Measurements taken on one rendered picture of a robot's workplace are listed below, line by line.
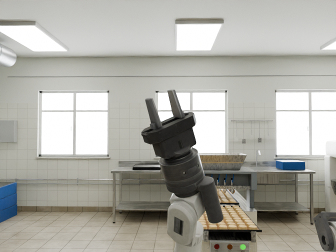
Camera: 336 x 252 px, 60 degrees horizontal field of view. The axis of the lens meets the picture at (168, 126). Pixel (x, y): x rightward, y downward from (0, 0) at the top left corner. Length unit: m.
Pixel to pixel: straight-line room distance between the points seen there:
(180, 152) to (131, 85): 5.19
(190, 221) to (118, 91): 5.23
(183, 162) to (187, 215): 0.11
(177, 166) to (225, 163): 2.06
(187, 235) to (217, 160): 1.98
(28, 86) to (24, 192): 2.08
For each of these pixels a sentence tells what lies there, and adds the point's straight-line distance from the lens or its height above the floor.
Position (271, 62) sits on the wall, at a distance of 6.08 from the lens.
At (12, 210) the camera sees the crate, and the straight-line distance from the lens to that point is 6.12.
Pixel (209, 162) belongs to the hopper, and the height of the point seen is 1.25.
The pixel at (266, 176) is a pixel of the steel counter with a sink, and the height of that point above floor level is 0.77.
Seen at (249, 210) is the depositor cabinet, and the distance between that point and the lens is 2.71.
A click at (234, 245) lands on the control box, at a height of 0.82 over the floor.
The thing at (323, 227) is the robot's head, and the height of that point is 1.34.
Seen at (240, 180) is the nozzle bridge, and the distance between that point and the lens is 2.71.
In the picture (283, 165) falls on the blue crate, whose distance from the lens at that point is 5.43.
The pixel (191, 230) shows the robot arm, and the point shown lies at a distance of 0.65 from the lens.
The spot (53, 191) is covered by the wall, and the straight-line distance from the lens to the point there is 6.20.
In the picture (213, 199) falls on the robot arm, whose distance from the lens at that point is 0.63.
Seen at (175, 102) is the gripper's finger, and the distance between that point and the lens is 0.60.
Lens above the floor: 1.51
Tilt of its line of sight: 1 degrees up
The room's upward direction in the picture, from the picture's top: straight up
